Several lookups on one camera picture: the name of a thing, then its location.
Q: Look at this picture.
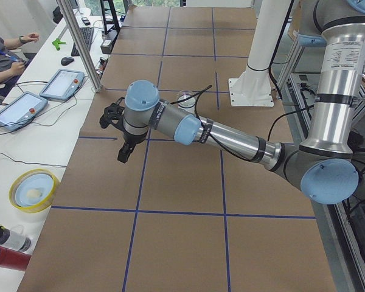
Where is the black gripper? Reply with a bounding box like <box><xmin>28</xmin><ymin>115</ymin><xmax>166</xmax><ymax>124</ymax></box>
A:
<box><xmin>117</xmin><ymin>127</ymin><xmax>147</xmax><ymax>163</ymax></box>

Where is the white enamel cup blue rim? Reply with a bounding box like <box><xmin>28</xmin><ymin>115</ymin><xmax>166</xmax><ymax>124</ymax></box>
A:
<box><xmin>177</xmin><ymin>90</ymin><xmax>195</xmax><ymax>113</ymax></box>

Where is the far teach pendant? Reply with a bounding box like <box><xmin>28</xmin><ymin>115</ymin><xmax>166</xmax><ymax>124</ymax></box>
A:
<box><xmin>39</xmin><ymin>69</ymin><xmax>85</xmax><ymax>101</ymax></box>

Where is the teach pendant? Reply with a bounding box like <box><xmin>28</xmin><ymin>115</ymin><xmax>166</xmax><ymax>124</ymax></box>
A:
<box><xmin>0</xmin><ymin>91</ymin><xmax>47</xmax><ymax>131</ymax></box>
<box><xmin>39</xmin><ymin>69</ymin><xmax>85</xmax><ymax>101</ymax></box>

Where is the black desktop box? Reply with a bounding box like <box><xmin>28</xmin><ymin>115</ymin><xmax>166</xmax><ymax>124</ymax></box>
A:
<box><xmin>100</xmin><ymin>32</ymin><xmax>117</xmax><ymax>55</ymax></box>

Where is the yellow tape roll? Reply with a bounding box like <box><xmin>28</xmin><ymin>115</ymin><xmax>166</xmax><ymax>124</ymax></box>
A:
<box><xmin>9</xmin><ymin>169</ymin><xmax>60</xmax><ymax>214</ymax></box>

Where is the black computer mouse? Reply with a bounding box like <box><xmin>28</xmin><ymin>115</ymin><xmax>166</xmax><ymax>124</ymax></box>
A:
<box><xmin>60</xmin><ymin>57</ymin><xmax>75</xmax><ymax>66</ymax></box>

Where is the near teach pendant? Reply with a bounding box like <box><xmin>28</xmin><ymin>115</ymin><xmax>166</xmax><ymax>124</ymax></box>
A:
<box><xmin>0</xmin><ymin>91</ymin><xmax>47</xmax><ymax>131</ymax></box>

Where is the black keyboard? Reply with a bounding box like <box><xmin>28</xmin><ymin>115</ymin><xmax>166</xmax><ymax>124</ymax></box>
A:
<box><xmin>71</xmin><ymin>27</ymin><xmax>94</xmax><ymax>57</ymax></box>

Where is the green plastic tool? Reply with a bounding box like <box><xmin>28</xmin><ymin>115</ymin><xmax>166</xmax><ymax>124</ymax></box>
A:
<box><xmin>52</xmin><ymin>38</ymin><xmax>66</xmax><ymax>51</ymax></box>

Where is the seated person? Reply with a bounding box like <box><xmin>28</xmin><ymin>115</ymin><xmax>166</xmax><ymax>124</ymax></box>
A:
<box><xmin>0</xmin><ymin>32</ymin><xmax>40</xmax><ymax>97</ymax></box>

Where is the red bottle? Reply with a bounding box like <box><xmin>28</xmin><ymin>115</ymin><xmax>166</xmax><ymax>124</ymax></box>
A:
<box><xmin>0</xmin><ymin>246</ymin><xmax>31</xmax><ymax>271</ymax></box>

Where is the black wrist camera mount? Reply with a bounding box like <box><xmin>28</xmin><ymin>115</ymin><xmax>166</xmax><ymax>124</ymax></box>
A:
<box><xmin>99</xmin><ymin>97</ymin><xmax>125</xmax><ymax>131</ymax></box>

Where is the aluminium frame post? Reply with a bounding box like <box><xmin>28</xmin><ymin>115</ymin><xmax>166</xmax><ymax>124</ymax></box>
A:
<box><xmin>57</xmin><ymin>0</ymin><xmax>102</xmax><ymax>92</ymax></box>

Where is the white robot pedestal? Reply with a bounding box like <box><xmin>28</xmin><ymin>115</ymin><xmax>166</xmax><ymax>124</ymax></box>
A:
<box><xmin>229</xmin><ymin>0</ymin><xmax>293</xmax><ymax>107</ymax></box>

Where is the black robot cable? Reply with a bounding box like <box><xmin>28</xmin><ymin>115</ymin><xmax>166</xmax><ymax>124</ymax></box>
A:
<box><xmin>167</xmin><ymin>0</ymin><xmax>320</xmax><ymax>162</ymax></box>

